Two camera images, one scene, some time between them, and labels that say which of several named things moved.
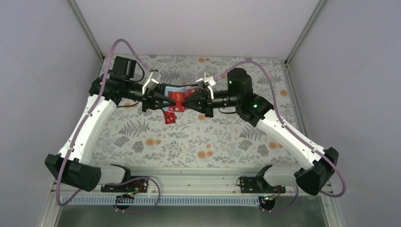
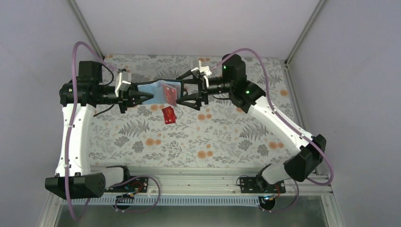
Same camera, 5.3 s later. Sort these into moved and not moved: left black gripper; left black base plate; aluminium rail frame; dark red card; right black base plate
Moved: left black gripper
Not moved: dark red card; right black base plate; aluminium rail frame; left black base plate
